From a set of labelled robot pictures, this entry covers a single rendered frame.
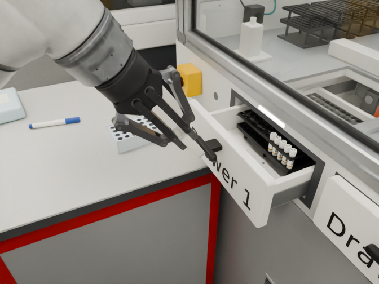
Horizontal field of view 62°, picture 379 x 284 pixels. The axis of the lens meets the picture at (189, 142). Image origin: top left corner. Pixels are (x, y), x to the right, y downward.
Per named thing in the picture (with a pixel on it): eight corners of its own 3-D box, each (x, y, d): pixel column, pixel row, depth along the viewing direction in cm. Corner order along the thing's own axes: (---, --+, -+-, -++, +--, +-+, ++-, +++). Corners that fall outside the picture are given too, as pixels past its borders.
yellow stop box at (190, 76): (185, 98, 87) (184, 74, 82) (174, 88, 92) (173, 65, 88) (201, 95, 88) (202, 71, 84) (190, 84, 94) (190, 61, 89)
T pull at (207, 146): (211, 163, 56) (211, 157, 55) (193, 141, 61) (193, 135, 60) (229, 158, 57) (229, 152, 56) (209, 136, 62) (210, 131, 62)
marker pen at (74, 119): (29, 130, 88) (27, 125, 87) (30, 127, 90) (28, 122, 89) (80, 123, 91) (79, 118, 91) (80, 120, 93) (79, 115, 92)
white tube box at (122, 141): (118, 154, 80) (116, 142, 78) (107, 137, 86) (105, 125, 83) (162, 139, 85) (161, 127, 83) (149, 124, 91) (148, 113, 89)
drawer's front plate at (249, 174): (258, 230, 54) (267, 183, 47) (186, 140, 75) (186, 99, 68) (266, 226, 55) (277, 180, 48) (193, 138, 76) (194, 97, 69)
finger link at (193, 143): (175, 127, 54) (178, 124, 54) (195, 147, 59) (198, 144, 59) (182, 136, 52) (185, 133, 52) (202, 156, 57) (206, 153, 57)
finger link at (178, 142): (171, 131, 52) (158, 143, 52) (188, 146, 55) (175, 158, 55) (168, 126, 53) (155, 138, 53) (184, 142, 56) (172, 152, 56)
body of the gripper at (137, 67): (92, 97, 39) (139, 136, 46) (142, 51, 39) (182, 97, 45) (82, 74, 45) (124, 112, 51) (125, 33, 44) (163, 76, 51)
